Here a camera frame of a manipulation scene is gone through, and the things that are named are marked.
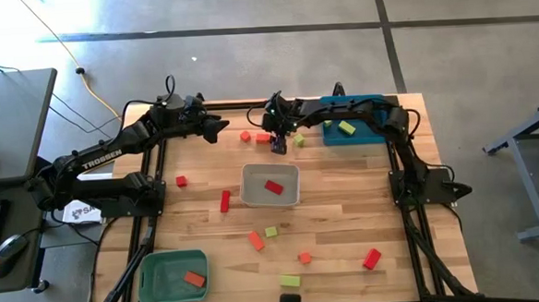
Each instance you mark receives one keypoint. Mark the grey desk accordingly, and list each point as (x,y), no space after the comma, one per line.
(14,123)

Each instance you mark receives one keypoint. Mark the black aluminium table frame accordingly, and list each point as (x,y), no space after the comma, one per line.
(235,105)

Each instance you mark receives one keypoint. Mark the blue-grey metal table frame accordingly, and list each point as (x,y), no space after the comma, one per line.
(529,188)

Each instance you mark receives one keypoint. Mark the grey plastic bin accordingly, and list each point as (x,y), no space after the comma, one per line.
(252,179)

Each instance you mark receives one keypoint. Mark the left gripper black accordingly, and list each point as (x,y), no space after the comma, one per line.
(194,125)

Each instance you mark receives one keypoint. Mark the orange rectangular wooden block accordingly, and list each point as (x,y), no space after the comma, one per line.
(256,240)
(194,279)
(263,138)

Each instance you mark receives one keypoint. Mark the small green wooden block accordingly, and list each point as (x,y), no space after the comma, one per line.
(327,124)

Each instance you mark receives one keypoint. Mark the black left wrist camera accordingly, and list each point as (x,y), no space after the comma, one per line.
(193,102)

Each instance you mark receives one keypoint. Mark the green bowl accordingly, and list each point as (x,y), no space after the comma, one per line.
(271,232)

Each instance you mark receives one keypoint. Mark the black computer mouse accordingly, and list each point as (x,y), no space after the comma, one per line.
(7,255)

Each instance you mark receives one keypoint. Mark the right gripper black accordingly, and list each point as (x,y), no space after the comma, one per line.
(278,127)

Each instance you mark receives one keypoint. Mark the red wooden cube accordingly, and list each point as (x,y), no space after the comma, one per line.
(181,181)
(245,136)

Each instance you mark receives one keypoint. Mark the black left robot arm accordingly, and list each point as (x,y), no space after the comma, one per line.
(103,155)

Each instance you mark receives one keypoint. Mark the dark side desk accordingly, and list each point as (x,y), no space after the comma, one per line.
(26,277)

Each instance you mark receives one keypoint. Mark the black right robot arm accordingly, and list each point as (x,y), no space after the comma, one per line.
(341,108)

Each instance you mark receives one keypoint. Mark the teal green plastic bin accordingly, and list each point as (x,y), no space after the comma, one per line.
(165,276)

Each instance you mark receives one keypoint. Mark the red rectangular wooden block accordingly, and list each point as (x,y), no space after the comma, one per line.
(273,187)
(371,259)

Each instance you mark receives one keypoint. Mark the white printed paper sheet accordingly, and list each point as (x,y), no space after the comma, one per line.
(81,212)

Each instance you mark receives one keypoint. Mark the orange wooden cube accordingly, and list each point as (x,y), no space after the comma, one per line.
(304,257)

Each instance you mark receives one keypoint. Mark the green rectangular wooden block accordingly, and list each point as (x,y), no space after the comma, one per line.
(289,280)
(347,127)

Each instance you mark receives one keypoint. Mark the green wooden cube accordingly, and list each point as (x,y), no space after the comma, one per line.
(299,140)

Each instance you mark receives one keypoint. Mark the blue plastic bin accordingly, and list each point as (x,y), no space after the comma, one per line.
(365,134)

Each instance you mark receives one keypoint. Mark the long thin red block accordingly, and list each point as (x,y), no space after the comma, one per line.
(225,201)

